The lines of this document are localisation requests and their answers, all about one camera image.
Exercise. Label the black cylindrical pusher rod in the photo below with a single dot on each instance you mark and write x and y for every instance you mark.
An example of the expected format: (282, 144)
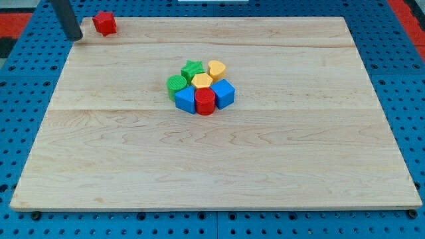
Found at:
(67, 19)

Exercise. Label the red star block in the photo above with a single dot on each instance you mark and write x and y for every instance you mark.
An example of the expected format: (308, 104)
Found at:
(104, 23)

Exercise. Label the green star block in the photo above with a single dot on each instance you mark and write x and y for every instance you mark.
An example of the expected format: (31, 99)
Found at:
(191, 69)

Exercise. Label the green cylinder block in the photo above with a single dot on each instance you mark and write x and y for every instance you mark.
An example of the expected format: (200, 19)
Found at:
(175, 84)

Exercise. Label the blue triangular block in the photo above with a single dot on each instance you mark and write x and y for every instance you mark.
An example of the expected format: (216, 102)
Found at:
(185, 99)

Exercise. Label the yellow hexagon block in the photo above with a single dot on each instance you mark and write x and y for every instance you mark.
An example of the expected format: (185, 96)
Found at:
(201, 80)

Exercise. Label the yellow heart block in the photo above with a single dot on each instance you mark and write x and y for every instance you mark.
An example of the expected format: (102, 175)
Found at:
(217, 70)

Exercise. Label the red cylinder block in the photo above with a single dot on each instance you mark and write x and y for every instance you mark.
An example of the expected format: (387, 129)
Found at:
(205, 101)

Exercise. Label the blue cube block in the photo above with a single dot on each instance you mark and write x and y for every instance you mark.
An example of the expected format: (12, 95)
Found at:
(225, 93)

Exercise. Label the light wooden board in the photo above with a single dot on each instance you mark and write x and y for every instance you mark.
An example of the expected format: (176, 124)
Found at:
(306, 130)

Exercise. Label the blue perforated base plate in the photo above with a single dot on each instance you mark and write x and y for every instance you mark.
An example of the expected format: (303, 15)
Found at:
(32, 69)

